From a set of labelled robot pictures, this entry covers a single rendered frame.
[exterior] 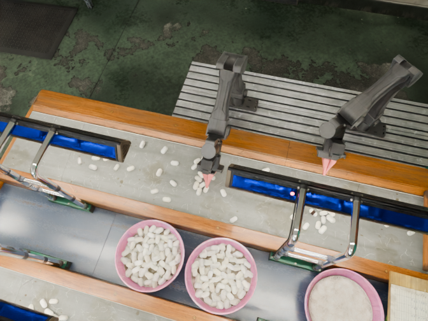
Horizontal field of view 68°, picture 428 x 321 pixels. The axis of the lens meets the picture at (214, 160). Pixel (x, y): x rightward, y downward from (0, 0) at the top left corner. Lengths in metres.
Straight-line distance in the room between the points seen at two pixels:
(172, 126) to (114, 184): 0.36
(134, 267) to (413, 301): 1.00
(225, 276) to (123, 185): 0.57
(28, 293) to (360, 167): 1.39
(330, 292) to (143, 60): 2.17
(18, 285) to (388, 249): 1.41
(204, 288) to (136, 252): 0.30
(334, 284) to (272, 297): 0.23
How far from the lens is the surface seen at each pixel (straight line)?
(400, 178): 1.48
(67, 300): 1.40
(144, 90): 2.57
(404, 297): 1.35
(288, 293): 1.34
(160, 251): 1.30
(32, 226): 1.60
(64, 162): 1.56
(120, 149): 1.06
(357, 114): 1.19
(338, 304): 1.32
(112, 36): 3.02
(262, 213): 1.30
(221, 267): 1.26
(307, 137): 1.54
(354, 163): 1.43
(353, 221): 0.96
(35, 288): 1.46
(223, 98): 1.18
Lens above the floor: 2.00
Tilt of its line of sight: 66 degrees down
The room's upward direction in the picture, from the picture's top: 7 degrees counter-clockwise
